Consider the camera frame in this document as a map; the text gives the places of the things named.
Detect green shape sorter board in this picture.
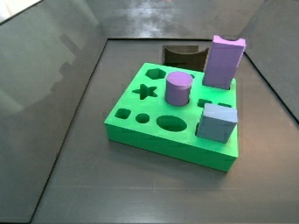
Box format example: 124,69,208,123
104,63,239,172

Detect blue-grey square block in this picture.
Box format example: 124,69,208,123
195,103,239,144

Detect purple cylinder peg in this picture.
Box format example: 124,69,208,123
164,71,192,106

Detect black curved holder stand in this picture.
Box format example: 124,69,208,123
163,45,209,72

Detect tall purple notched block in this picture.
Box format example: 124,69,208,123
201,35,247,89

